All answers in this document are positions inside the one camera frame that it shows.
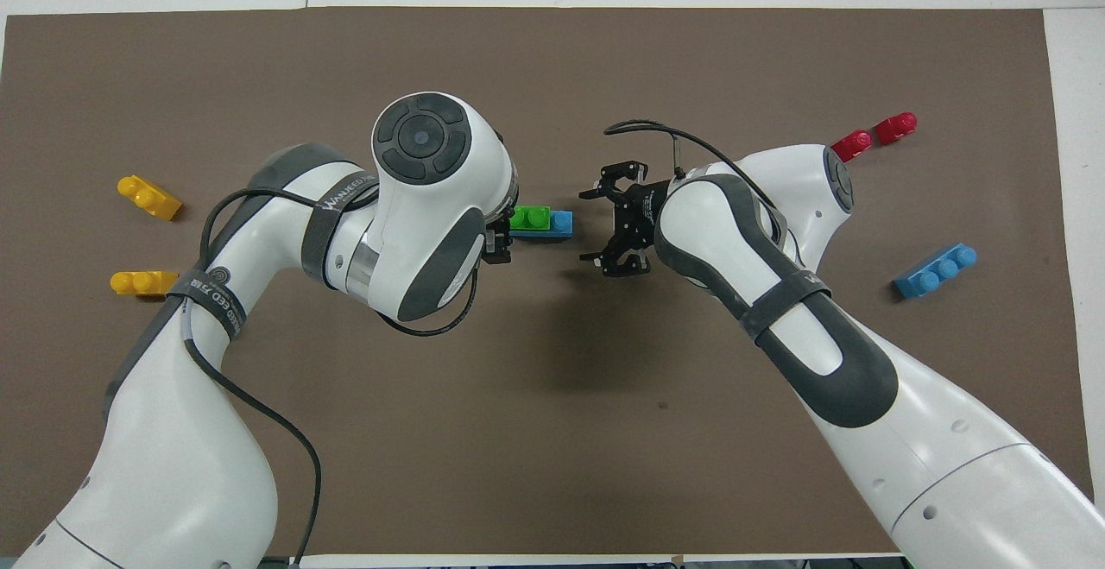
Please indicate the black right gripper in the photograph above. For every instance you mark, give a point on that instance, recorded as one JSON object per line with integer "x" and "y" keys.
{"x": 637, "y": 219}

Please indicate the blue three-stud toy brick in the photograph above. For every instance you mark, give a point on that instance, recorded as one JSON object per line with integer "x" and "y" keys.
{"x": 937, "y": 271}
{"x": 561, "y": 224}

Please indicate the green toy brick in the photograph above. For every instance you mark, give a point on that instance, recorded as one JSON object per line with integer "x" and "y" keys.
{"x": 530, "y": 218}

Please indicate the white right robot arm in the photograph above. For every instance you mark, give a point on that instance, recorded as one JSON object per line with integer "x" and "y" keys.
{"x": 820, "y": 353}

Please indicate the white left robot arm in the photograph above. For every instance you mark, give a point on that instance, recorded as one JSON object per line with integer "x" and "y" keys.
{"x": 423, "y": 206}

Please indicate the brown table mat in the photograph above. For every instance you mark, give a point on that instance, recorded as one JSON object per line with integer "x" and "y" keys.
{"x": 552, "y": 431}

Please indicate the red toy brick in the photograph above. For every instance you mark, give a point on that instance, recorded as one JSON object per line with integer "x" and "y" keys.
{"x": 855, "y": 144}
{"x": 895, "y": 128}

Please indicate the yellow toy brick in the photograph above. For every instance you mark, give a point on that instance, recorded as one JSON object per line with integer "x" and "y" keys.
{"x": 152, "y": 199}
{"x": 142, "y": 282}

